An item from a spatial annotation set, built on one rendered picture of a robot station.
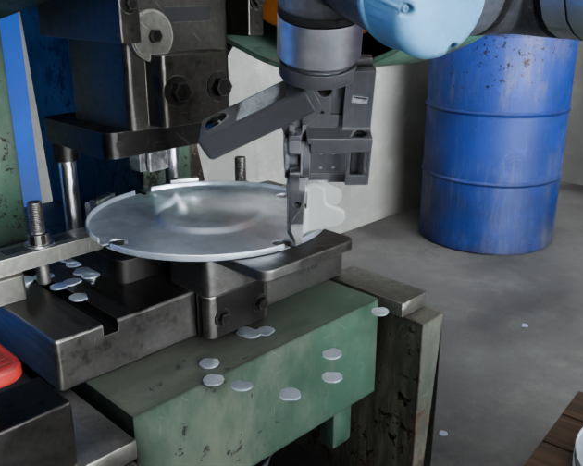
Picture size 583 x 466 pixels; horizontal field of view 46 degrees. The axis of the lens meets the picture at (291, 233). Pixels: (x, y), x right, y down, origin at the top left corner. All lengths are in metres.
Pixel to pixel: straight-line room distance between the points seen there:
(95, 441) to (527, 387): 1.53
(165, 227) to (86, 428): 0.24
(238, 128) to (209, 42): 0.24
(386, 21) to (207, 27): 0.41
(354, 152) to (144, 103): 0.27
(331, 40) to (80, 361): 0.42
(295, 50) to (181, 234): 0.28
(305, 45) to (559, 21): 0.20
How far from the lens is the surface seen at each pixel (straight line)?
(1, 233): 1.05
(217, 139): 0.65
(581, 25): 0.55
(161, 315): 0.82
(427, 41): 0.49
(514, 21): 0.58
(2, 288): 0.85
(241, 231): 0.79
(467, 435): 1.83
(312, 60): 0.60
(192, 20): 0.85
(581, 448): 1.18
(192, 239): 0.78
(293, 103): 0.63
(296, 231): 0.72
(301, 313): 0.91
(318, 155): 0.67
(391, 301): 0.96
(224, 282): 0.82
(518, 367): 2.16
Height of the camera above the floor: 1.05
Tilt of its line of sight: 20 degrees down
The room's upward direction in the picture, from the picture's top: straight up
